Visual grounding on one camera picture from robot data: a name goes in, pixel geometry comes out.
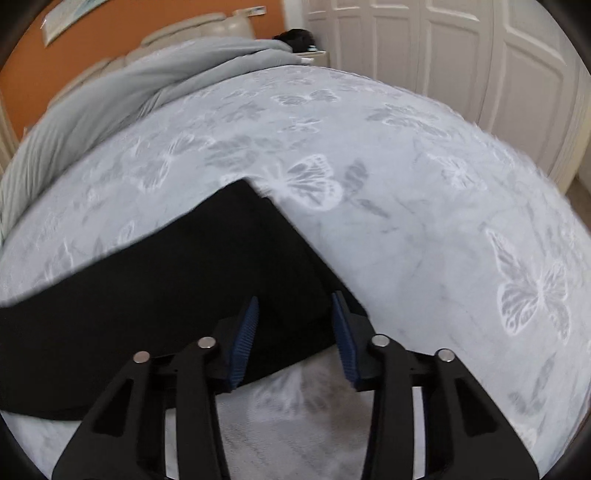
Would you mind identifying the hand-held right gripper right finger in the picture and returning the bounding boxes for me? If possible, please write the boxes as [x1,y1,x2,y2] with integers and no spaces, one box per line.
[331,292,541,480]

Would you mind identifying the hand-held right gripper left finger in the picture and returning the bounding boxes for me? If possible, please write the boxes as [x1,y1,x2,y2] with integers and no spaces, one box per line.
[52,296,260,480]

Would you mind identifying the black pants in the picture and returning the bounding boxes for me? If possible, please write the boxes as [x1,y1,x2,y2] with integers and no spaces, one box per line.
[0,179,370,422]

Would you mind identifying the grey duvet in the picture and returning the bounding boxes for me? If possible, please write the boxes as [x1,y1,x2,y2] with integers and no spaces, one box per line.
[0,38,305,232]

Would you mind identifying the white nightstand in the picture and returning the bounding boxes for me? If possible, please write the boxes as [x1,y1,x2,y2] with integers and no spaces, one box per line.
[295,48,331,69]

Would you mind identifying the black bag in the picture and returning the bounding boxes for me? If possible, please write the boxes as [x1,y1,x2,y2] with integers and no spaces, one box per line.
[272,28,319,52]

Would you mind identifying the white wardrobe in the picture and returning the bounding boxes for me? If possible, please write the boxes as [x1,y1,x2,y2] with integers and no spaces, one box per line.
[305,0,591,195]

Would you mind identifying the beige padded headboard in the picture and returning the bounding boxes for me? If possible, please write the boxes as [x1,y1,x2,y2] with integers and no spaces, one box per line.
[46,10,254,112]

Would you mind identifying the wall poster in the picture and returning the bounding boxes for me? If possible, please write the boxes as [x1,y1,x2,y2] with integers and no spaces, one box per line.
[41,0,112,46]

